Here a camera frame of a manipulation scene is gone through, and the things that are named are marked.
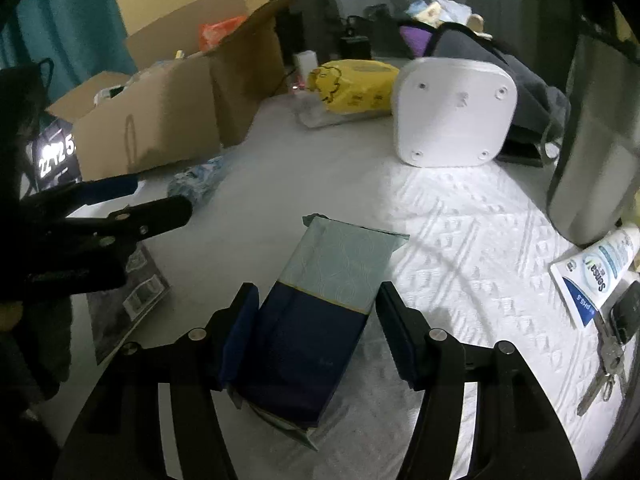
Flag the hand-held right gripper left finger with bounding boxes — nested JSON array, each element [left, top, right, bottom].
[[52, 282, 261, 480]]

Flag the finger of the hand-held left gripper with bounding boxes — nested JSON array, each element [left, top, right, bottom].
[[60, 195, 193, 251], [20, 175, 140, 221]]

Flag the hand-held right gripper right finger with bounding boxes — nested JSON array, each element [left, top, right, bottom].
[[375, 281, 583, 480]]

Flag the navy and teal box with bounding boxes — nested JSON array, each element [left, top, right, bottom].
[[226, 212, 411, 453]]

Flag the brown cardboard box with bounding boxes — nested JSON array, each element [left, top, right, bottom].
[[45, 0, 307, 182]]

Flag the orange snack packet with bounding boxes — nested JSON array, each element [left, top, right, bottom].
[[199, 16, 247, 52]]

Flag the blue white patterned snack packet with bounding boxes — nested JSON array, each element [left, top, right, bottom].
[[167, 156, 228, 207]]

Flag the tablet with clock display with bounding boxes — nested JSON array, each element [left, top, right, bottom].
[[29, 117, 83, 192]]

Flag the black snack packet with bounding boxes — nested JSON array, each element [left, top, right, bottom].
[[86, 242, 171, 366]]

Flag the teal curtain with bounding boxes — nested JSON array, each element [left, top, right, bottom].
[[0, 0, 137, 96]]

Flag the white power strip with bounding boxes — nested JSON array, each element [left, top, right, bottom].
[[295, 94, 396, 130]]

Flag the white charger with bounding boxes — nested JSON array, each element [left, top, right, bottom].
[[293, 50, 321, 92]]

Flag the white cream tube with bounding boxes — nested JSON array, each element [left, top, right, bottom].
[[550, 225, 640, 330]]

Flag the metal keys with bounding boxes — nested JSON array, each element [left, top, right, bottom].
[[576, 317, 630, 417]]

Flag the white plastic device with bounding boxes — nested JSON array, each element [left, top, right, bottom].
[[391, 57, 518, 168]]

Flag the yellow wet wipes pack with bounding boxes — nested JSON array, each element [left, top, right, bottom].
[[306, 59, 401, 115]]

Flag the black power adapter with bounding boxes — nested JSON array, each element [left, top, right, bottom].
[[340, 15, 373, 61]]

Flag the steel thermos tumbler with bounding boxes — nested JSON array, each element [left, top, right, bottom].
[[545, 34, 640, 248]]

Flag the grey bag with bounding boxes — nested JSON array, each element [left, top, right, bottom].
[[398, 21, 572, 167]]

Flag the crumpled tissue packets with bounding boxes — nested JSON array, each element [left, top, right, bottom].
[[405, 0, 488, 31]]

